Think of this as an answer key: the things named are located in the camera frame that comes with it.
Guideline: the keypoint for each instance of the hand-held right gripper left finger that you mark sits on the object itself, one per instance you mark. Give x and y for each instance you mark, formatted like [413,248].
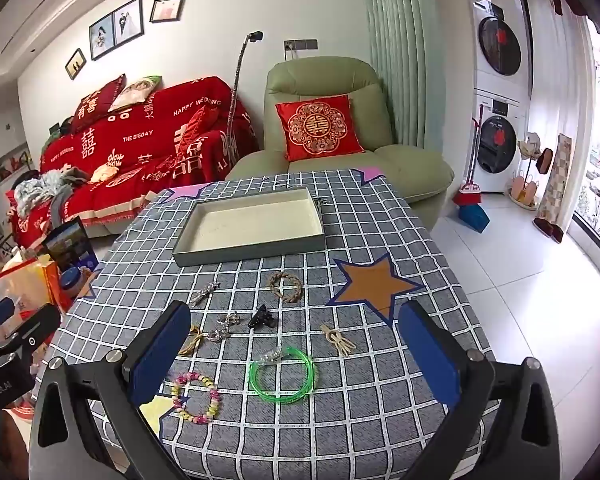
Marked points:
[162,355]

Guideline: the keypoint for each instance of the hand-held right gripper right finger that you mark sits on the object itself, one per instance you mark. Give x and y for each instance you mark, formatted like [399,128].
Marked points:
[427,355]

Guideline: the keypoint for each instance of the beige hair clip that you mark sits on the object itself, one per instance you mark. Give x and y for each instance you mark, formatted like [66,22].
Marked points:
[336,340]

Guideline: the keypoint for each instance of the green plastic bangle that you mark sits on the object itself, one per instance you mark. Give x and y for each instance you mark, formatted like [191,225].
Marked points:
[260,387]

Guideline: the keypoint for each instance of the black claw hair clip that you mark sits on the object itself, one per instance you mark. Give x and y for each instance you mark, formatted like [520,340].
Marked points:
[261,319]

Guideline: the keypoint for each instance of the clear plastic hair clip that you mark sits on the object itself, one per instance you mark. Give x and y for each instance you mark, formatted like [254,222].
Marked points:
[267,357]

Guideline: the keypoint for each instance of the grey tray with cream lining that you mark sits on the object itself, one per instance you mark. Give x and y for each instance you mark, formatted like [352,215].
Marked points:
[252,225]

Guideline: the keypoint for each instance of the orange paper bag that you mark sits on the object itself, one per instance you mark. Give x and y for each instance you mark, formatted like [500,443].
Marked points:
[25,285]

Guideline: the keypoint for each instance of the blue round tin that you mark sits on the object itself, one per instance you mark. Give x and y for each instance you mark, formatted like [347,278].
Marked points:
[71,281]

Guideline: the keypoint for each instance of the silver hair clip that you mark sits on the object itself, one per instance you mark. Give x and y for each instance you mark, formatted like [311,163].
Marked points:
[204,294]

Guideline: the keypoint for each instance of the dark photo book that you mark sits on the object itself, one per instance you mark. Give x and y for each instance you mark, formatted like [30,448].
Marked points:
[70,245]

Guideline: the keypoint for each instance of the pile of clothes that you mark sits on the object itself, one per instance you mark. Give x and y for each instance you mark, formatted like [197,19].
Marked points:
[45,190]

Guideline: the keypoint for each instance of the blue dustpan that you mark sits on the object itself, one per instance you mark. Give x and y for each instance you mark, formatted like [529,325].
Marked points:
[474,217]

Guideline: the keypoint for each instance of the grey checked tablecloth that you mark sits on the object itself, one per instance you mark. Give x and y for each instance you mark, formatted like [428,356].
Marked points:
[305,435]

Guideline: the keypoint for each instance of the leaning framed painting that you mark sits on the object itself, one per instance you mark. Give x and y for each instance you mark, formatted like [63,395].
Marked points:
[10,165]

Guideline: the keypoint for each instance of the red broom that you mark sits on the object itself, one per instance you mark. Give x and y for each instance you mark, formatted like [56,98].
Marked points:
[467,195]

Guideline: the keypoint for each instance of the beige plush toy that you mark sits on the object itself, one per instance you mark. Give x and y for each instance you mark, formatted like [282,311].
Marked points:
[102,173]

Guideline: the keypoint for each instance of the small dark metal hair clip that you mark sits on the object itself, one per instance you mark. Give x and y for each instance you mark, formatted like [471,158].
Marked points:
[321,202]

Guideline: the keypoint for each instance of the slipper rack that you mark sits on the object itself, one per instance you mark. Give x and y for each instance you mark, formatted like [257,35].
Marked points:
[525,187]

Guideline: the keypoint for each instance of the red printed sofa cover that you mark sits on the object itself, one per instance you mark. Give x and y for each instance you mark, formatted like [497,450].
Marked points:
[145,145]

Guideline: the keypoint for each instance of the beige checked hanging cloth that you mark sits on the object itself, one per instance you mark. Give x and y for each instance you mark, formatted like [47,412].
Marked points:
[557,180]

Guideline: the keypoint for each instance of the white washing machine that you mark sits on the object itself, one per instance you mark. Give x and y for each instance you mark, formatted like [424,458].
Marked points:
[497,140]

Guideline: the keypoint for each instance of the red fringed pillow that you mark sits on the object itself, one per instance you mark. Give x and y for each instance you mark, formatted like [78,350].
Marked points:
[200,125]

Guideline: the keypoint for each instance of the red embroidered cushion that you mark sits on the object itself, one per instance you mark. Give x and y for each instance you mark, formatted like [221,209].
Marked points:
[320,127]

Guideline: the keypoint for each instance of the photo printed pillow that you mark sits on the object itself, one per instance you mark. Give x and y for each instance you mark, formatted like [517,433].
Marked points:
[135,90]

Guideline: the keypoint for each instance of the floor lamp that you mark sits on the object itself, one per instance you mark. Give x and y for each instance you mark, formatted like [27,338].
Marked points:
[236,90]

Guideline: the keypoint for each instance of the green armchair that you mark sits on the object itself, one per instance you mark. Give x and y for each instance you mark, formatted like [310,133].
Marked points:
[325,75]

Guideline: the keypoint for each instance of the black framed portrait photo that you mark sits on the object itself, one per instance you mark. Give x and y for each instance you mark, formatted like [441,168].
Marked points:
[101,36]

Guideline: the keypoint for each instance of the white sheer curtain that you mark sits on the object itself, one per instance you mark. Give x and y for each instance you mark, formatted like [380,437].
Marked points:
[560,85]

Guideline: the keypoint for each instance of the green curtain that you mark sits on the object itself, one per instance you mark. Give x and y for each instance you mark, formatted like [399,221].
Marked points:
[400,50]

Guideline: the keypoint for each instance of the white dryer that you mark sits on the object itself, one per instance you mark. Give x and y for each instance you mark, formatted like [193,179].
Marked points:
[500,42]

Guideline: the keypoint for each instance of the black framed wedding photo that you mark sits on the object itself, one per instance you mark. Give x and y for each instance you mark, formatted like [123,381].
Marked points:
[128,20]

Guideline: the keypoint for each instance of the small black picture frame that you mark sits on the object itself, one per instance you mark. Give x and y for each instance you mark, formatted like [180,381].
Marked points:
[75,63]

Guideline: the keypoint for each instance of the wall socket panel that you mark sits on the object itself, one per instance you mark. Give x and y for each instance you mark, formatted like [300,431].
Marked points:
[302,44]

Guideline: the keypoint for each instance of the black frame with red picture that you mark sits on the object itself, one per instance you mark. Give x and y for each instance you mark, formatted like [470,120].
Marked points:
[166,9]

